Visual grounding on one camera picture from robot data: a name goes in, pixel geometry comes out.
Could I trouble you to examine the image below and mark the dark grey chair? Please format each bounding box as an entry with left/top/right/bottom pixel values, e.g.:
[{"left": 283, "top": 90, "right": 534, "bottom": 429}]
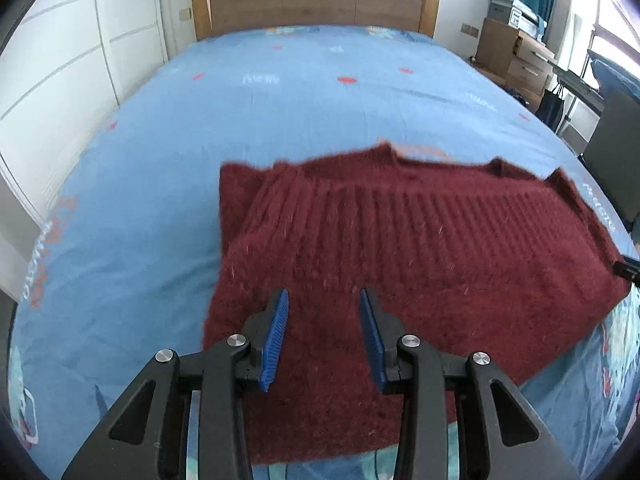
[{"left": 582, "top": 91, "right": 640, "bottom": 231}]

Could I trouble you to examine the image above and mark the white wardrobe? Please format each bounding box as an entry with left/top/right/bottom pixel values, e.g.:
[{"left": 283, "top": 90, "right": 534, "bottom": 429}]
[{"left": 1, "top": 0, "right": 167, "bottom": 299}]

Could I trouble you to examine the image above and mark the wooden drawer cabinet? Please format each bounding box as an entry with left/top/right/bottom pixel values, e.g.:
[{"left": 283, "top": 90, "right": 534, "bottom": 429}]
[{"left": 474, "top": 18, "right": 554, "bottom": 112}]

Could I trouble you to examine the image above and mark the white printer on cabinet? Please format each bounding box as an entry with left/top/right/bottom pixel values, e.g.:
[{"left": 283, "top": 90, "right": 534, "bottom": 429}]
[{"left": 487, "top": 0, "right": 547, "bottom": 41}]

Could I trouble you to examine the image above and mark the blue quilt on chair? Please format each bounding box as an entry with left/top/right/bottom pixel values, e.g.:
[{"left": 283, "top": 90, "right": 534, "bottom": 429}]
[{"left": 590, "top": 52, "right": 640, "bottom": 101}]

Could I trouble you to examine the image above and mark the dark desk with legs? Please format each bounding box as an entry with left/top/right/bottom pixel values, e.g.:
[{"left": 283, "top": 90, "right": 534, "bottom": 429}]
[{"left": 547, "top": 60, "right": 605, "bottom": 133}]

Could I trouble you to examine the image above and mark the dark red knit sweater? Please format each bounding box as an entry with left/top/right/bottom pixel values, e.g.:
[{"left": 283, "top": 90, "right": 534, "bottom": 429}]
[{"left": 203, "top": 144, "right": 630, "bottom": 465}]

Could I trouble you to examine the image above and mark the blue dinosaur print bedsheet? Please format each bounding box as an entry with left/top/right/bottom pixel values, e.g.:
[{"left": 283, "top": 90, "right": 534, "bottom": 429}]
[{"left": 9, "top": 27, "right": 634, "bottom": 479}]

